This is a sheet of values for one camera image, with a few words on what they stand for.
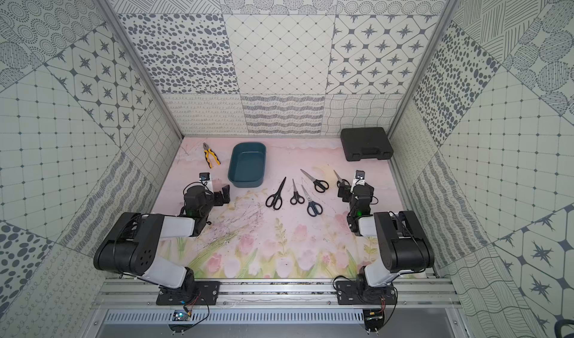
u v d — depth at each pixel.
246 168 1.06
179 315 0.71
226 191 0.92
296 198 0.98
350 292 0.73
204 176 0.82
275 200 0.97
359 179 0.80
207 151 1.14
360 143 1.17
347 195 0.86
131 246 0.45
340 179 1.04
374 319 0.72
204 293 0.73
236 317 0.70
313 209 0.94
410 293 0.75
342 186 0.86
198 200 0.73
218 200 0.85
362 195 0.72
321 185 1.01
